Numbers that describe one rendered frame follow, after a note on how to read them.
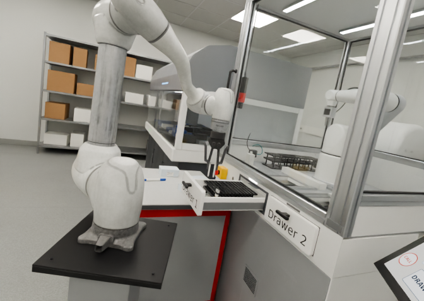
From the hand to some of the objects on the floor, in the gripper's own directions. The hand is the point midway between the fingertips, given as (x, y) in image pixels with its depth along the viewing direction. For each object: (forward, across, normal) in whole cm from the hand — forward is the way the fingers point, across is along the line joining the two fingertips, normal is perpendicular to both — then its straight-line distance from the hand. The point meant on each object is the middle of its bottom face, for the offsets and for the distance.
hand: (211, 170), depth 124 cm
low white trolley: (+97, -22, +28) cm, 103 cm away
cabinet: (+96, +68, +17) cm, 119 cm away
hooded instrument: (+96, -12, +175) cm, 200 cm away
